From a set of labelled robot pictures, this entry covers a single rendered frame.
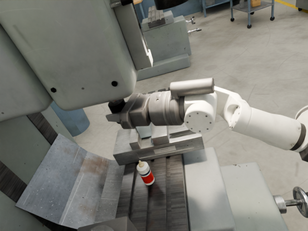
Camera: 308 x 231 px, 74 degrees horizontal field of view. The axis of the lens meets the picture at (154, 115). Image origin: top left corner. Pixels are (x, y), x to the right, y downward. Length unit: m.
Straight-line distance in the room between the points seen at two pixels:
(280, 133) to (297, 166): 1.47
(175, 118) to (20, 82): 0.33
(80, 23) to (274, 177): 1.73
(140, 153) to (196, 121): 0.41
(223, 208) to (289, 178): 1.18
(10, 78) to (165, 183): 0.54
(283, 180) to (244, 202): 0.99
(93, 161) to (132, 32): 0.64
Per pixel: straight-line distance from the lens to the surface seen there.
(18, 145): 0.80
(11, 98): 0.52
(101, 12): 0.40
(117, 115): 0.56
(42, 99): 0.50
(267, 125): 0.50
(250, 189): 0.94
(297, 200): 1.05
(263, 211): 0.90
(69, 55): 0.43
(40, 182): 0.83
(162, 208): 0.70
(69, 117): 2.86
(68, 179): 0.88
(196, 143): 0.78
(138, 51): 0.48
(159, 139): 0.75
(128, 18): 0.46
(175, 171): 0.77
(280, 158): 2.00
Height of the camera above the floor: 1.52
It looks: 35 degrees down
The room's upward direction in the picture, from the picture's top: 20 degrees counter-clockwise
